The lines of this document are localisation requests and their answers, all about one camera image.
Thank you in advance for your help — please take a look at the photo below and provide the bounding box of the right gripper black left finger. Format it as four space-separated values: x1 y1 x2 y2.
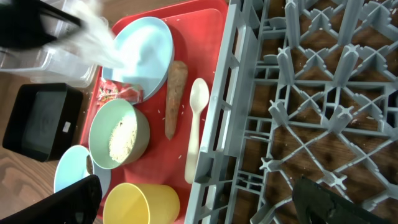
1 174 102 224

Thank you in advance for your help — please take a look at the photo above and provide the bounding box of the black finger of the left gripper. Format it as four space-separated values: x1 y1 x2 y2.
1 0 83 50

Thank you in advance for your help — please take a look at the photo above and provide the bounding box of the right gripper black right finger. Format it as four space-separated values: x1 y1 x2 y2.
292 177 397 224

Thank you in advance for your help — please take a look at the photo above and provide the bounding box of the yellow plastic cup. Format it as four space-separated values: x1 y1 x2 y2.
103 183 180 224

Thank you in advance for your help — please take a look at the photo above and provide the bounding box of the white tissue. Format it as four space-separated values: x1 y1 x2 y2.
50 1 126 68

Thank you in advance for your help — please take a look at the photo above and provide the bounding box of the green bowl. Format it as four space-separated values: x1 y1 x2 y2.
89 99 150 169

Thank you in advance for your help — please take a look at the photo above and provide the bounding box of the red strawberry cake wrapper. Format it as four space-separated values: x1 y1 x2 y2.
96 78 144 108

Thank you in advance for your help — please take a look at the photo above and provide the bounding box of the grey dishwasher rack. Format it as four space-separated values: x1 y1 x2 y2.
185 1 397 223

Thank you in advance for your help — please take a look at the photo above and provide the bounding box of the small light blue plate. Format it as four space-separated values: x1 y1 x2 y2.
53 145 111 197

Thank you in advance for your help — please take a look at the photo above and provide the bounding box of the brown food scrap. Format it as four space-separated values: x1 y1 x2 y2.
86 155 94 175

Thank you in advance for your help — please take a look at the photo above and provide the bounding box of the clear plastic container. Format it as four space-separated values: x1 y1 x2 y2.
1 1 98 88

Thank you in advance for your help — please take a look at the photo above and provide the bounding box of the black rectangular bin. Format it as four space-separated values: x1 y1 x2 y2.
2 83 83 162

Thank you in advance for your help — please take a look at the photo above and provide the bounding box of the red plastic tray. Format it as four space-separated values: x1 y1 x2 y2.
79 0 229 220

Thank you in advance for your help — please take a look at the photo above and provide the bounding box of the large light blue plate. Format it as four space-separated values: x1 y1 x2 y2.
101 17 174 101

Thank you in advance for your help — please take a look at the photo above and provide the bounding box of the white plastic spoon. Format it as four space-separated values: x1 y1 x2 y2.
185 78 210 184

